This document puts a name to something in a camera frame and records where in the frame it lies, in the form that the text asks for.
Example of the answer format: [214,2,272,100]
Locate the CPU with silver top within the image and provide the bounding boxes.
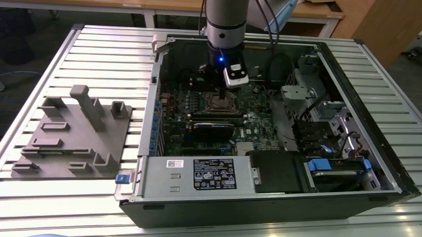
[212,95,233,109]

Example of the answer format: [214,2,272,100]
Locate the metal socket cover frame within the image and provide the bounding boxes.
[206,92,238,113]

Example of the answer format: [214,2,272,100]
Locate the black RAM slot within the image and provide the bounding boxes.
[193,117,249,122]

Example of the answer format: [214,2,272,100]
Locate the black graphics card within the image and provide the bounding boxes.
[193,121,237,142]

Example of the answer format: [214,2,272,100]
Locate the green motherboard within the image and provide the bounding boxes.
[158,79,290,158]

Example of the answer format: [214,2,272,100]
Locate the silver finned chipset heatsink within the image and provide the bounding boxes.
[236,142,258,152]

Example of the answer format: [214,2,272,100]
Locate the metal drive cage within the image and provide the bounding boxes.
[280,55,336,121]

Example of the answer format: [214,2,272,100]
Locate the hard disk in blue carrier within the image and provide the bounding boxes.
[304,158,373,193]

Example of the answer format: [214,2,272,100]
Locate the silver power supply unit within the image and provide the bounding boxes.
[137,155,262,199]

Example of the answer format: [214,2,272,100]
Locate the grey plastic parts rack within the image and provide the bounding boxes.
[10,84,134,179]

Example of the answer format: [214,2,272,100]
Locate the black open PC case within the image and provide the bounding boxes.
[114,33,422,229]

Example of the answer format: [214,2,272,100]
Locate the wooden cabinet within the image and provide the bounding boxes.
[329,0,422,69]

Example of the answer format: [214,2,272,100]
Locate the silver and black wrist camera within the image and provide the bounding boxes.
[224,61,252,89]

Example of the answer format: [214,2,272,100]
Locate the thick black looped cable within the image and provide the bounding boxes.
[268,53,297,83]

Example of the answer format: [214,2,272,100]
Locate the grey case handle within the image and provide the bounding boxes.
[152,34,172,54]

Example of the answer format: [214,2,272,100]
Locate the black curved drive cable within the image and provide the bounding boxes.
[298,95,326,124]

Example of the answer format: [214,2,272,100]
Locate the black plastic bracket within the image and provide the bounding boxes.
[292,120,334,153]

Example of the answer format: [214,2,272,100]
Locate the wooden desk white frame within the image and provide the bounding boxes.
[0,0,158,28]
[154,0,347,38]

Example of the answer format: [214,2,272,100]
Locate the black cable with plug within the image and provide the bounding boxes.
[340,130,363,158]

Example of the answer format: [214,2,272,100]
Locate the coloured power wires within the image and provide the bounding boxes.
[352,145,368,158]

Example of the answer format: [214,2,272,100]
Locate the blue floor cable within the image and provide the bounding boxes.
[0,71,43,78]

